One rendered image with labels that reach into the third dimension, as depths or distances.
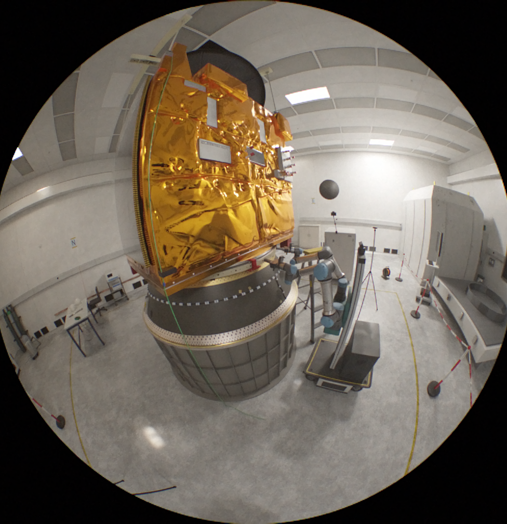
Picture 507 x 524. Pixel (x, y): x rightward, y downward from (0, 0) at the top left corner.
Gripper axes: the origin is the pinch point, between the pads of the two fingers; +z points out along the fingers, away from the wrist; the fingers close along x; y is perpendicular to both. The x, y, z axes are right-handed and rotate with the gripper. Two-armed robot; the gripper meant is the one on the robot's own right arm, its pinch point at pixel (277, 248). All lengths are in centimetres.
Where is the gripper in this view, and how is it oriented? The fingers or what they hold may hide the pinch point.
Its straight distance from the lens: 191.9
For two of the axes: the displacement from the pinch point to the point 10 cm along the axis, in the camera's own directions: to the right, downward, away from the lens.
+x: 1.1, -3.2, 9.4
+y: -0.8, 9.4, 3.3
